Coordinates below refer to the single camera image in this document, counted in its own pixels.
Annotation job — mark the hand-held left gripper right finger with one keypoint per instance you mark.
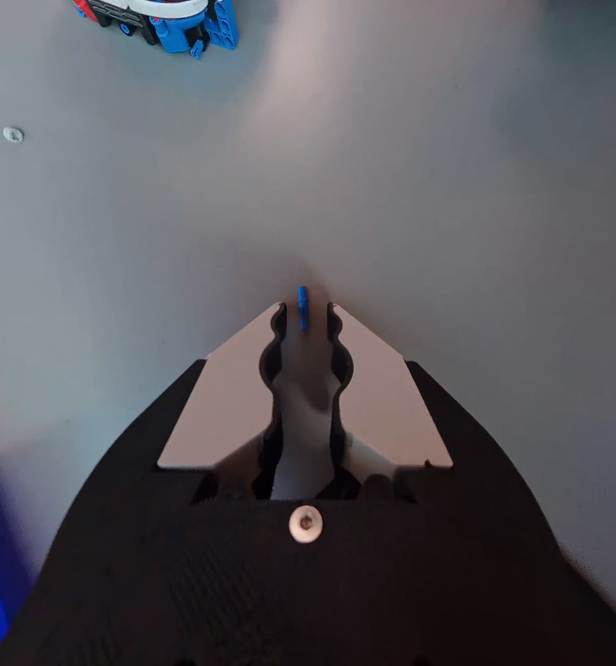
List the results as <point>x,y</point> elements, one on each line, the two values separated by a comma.
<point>391,411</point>

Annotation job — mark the grey desk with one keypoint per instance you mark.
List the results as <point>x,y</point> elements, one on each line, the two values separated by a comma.
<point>443,182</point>

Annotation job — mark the blue brick connector pin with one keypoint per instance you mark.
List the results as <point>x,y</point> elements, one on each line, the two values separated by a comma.
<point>302,307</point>

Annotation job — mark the small grey brick piece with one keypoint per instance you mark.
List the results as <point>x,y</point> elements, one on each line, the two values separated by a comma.
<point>13,135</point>

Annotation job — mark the brick race car model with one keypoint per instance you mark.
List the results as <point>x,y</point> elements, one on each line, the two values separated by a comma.
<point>183,28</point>

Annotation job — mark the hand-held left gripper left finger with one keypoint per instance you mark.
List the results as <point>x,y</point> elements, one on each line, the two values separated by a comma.
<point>219,411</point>

